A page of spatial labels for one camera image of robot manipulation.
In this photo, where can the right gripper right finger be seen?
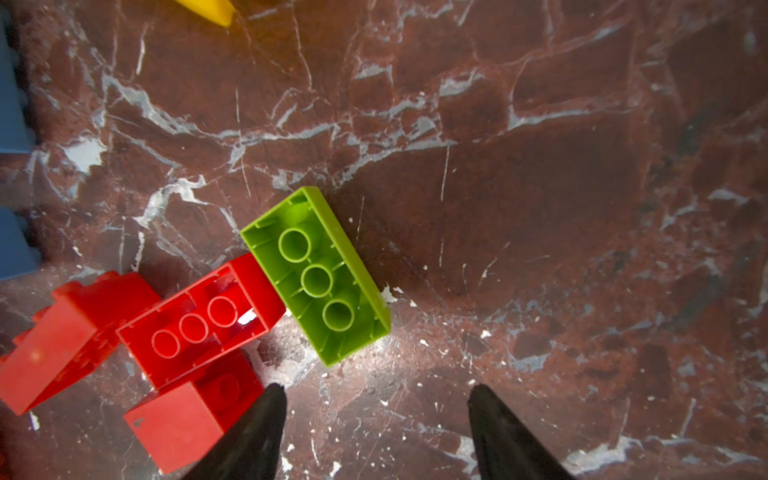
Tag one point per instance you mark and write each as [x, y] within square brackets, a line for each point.
[505, 448]

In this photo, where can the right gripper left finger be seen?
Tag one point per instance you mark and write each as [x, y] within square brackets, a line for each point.
[251, 447]

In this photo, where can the green lego brick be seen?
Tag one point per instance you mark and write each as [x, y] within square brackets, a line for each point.
[314, 268]

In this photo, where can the blue lego brick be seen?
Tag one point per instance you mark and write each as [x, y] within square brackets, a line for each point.
[18, 256]
[17, 135]

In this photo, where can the red lego brick small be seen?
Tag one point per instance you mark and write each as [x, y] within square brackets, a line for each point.
[178, 425]

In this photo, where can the red lego brick pair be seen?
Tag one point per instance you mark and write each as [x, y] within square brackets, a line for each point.
[223, 311]

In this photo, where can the yellow bin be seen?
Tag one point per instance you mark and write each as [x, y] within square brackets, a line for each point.
[219, 12]

